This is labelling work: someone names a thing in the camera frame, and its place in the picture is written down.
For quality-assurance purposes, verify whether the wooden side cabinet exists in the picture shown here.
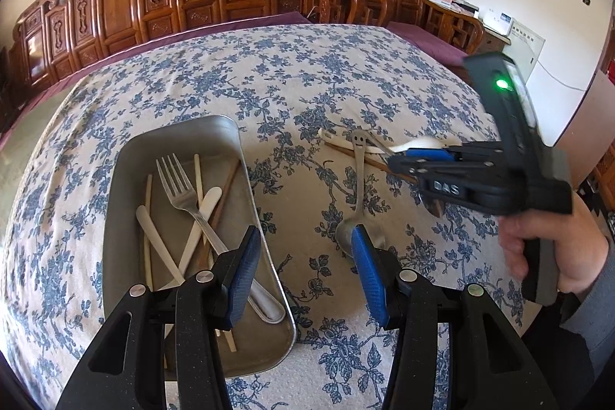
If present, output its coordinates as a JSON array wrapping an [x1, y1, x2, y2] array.
[[475, 28, 511, 54]]

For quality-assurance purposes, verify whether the purple armchair cushion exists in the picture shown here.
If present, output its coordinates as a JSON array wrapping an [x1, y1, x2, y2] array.
[[387, 22, 467, 68]]

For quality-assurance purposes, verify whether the stainless steel smiley spoon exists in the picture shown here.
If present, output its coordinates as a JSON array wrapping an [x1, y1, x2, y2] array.
[[336, 129, 385, 259]]

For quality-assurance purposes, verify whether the light wooden chopstick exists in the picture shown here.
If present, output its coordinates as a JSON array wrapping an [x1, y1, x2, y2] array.
[[141, 173, 156, 294], [193, 153, 239, 354]]

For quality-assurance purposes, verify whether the white ceramic soup spoon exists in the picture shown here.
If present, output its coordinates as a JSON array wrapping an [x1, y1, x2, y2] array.
[[318, 128, 446, 155]]

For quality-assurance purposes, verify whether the white wall distribution box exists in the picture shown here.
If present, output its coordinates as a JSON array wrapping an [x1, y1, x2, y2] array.
[[504, 19, 546, 82]]

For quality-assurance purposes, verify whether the blue floral tablecloth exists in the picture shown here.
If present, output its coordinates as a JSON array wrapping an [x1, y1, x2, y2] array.
[[1, 25, 495, 409]]

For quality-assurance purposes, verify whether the person's right hand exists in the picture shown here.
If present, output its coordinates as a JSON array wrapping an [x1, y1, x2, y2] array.
[[498, 193, 609, 297]]

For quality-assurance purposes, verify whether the purple sofa cushion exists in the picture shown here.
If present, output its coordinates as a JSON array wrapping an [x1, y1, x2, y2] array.
[[0, 12, 309, 147]]

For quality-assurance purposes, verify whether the white plastic fork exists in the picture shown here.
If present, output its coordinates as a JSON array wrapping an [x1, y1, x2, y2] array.
[[136, 205, 185, 285]]

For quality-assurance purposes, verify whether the grey metal tray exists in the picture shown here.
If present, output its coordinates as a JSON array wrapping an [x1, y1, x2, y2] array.
[[102, 116, 296, 377]]

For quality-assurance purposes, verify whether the white router device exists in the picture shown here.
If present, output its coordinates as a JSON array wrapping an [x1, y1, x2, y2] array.
[[482, 8, 514, 37]]

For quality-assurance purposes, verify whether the stainless steel fork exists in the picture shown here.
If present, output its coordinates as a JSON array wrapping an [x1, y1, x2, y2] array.
[[155, 154, 286, 325]]

